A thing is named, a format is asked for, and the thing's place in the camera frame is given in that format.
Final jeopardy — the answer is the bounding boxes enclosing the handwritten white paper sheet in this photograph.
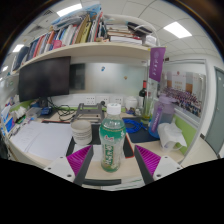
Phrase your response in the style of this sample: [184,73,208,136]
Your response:
[9,120,45,153]

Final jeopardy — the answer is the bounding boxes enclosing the white wall socket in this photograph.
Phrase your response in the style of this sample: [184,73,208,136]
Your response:
[111,95,124,106]
[96,95,110,106]
[84,95,97,106]

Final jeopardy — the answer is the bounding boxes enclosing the green-labelled clear drink bottle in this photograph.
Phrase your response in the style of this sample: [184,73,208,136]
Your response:
[99,102,127,173]

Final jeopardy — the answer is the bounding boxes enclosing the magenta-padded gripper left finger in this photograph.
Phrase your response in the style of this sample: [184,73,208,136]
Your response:
[43,144,95,187]

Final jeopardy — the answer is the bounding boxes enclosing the grey door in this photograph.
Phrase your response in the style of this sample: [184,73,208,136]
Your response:
[204,66,224,158]

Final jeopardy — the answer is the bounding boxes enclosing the white ceramic mug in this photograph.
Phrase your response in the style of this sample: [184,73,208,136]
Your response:
[70,119,93,146]

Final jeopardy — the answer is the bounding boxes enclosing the coiled blue cable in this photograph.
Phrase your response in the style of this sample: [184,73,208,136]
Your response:
[123,118,148,134]

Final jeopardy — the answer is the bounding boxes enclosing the black red-edged desk mat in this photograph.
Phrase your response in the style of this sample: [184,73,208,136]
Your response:
[41,117,160,158]

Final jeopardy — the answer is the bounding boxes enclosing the group photo poster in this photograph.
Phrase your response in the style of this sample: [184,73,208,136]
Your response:
[160,71,204,118]

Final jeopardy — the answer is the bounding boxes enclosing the clear plastic box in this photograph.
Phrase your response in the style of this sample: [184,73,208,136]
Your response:
[26,107,43,119]

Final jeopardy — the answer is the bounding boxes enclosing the tangled black cables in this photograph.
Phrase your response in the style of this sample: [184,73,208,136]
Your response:
[49,98,79,122]

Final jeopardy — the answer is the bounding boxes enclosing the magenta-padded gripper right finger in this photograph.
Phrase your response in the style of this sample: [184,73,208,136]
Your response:
[133,144,184,186]

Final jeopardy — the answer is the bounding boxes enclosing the dark wine bottle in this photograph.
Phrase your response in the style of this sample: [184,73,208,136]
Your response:
[138,79,148,108]

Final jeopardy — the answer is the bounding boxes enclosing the crumpled white tissue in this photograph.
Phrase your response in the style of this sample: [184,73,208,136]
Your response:
[157,121,188,154]

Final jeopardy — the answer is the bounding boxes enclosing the small blue electronics box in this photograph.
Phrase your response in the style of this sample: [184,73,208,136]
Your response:
[39,106,53,116]

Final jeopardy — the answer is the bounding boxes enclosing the purple plastic water jug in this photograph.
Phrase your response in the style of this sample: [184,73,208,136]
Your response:
[148,94,177,139]

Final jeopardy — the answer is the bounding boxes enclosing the grey metal laptop stand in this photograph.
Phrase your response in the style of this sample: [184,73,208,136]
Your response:
[71,102,106,124]

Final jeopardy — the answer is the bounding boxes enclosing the glass vase with green stems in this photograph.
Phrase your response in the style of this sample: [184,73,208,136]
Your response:
[141,96,155,125]

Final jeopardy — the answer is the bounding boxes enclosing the cream shelf full of books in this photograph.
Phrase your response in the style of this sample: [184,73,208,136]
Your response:
[11,3,158,73]

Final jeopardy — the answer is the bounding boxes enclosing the black computer monitor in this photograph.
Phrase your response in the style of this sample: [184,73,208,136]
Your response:
[18,55,72,108]

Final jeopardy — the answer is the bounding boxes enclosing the purple hanging pennant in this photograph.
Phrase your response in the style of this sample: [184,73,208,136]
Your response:
[148,46,167,83]

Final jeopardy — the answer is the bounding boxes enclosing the blank white paper sheet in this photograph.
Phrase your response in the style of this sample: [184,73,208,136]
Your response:
[28,123,74,161]

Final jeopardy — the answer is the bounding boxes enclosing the ceiling light panels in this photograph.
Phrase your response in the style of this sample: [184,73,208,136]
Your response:
[1,3,193,73]

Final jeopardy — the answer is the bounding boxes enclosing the white ceramic jar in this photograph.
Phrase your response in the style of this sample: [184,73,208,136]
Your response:
[124,95,138,111]

